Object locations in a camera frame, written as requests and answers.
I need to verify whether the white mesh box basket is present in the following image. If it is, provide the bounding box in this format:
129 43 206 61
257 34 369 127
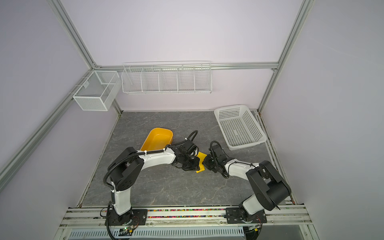
73 71 122 112

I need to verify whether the white wire shelf rack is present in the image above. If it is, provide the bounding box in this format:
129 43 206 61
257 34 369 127
122 61 213 94

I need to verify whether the white vent grille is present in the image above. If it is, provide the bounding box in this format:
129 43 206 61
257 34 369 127
68 227 245 240

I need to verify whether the white perforated plastic basket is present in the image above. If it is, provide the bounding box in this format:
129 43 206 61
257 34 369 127
214 105 267 151

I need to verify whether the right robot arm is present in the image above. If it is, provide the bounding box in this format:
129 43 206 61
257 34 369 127
203 141 292 224

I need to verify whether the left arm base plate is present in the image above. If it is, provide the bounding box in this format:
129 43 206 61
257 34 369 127
105 209 148 226

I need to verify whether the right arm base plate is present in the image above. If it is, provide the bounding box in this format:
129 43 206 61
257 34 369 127
225 207 267 224

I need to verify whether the yellow plastic tray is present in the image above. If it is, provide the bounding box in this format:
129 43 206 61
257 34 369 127
141 128 174 151

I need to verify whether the yellow paper napkin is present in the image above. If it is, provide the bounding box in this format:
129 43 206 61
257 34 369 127
196 152 207 173

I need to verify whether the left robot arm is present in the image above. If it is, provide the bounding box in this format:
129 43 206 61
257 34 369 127
103 130 200 226

